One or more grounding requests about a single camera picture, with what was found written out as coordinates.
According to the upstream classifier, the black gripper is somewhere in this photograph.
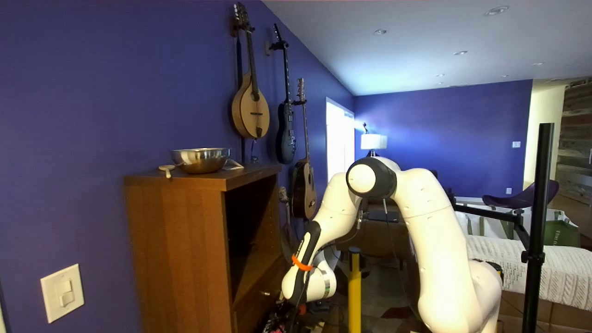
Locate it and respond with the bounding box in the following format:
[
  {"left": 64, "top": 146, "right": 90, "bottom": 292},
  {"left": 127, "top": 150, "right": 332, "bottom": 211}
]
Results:
[{"left": 271, "top": 298, "right": 310, "bottom": 333}]

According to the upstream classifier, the brown wooden shelf unit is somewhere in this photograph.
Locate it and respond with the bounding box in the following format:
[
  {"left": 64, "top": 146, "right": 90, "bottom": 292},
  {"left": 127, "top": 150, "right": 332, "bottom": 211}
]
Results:
[{"left": 121, "top": 163, "right": 292, "bottom": 333}]

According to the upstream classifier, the yellow pole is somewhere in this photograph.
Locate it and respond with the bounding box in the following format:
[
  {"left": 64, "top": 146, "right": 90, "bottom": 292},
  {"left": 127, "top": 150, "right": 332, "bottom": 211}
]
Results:
[{"left": 345, "top": 246, "right": 364, "bottom": 333}]

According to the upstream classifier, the brown sofa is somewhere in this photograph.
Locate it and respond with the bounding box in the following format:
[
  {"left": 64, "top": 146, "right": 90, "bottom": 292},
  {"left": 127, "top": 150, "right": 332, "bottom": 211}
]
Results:
[{"left": 336, "top": 205, "right": 410, "bottom": 261}]

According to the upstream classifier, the flat white item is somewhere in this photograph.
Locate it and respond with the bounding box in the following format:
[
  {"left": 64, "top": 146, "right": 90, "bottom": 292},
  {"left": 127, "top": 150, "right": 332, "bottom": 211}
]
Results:
[{"left": 221, "top": 157, "right": 245, "bottom": 174}]

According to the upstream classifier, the shiny metal bowl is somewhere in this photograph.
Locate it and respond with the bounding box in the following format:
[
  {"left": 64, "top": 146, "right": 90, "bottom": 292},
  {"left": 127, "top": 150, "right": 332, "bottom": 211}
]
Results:
[{"left": 169, "top": 146, "right": 231, "bottom": 176}]

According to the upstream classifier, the white panel door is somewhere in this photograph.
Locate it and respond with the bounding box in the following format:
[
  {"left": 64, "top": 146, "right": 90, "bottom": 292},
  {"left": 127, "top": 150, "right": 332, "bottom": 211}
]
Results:
[{"left": 323, "top": 96, "right": 356, "bottom": 185}]

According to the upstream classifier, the small white knob object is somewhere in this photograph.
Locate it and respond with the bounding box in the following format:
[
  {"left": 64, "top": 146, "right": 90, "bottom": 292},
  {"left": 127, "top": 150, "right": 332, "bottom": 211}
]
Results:
[{"left": 157, "top": 163, "right": 179, "bottom": 181}]

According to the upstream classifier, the dark electric guitar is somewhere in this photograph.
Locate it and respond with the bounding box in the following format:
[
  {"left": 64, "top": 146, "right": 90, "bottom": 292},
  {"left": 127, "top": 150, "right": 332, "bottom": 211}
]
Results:
[{"left": 266, "top": 22, "right": 297, "bottom": 166}]

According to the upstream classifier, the white shade lamp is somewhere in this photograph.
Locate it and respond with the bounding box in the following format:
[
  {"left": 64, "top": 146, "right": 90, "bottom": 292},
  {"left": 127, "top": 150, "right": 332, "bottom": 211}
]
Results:
[{"left": 358, "top": 122, "right": 390, "bottom": 153}]

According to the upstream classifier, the tan mandolin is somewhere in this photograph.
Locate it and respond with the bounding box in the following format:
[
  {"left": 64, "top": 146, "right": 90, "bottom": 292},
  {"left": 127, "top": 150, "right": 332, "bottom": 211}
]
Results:
[{"left": 229, "top": 2, "right": 271, "bottom": 140}]

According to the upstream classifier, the dark purple seat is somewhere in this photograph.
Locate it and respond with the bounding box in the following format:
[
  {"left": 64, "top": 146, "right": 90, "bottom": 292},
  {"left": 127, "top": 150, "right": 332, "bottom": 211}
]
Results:
[{"left": 480, "top": 179, "right": 560, "bottom": 211}]

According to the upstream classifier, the white bed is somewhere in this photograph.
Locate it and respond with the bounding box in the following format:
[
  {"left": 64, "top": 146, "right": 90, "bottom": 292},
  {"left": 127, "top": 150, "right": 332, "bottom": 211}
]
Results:
[{"left": 458, "top": 194, "right": 592, "bottom": 313}]

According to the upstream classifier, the cream light switch plate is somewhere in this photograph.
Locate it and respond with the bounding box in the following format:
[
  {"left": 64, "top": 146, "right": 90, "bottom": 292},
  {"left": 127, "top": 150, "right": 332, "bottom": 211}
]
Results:
[{"left": 38, "top": 263, "right": 86, "bottom": 325}]

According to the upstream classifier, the black camera stand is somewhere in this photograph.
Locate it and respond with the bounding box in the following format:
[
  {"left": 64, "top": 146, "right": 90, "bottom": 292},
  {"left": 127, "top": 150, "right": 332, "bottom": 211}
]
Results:
[{"left": 451, "top": 122, "right": 554, "bottom": 333}]

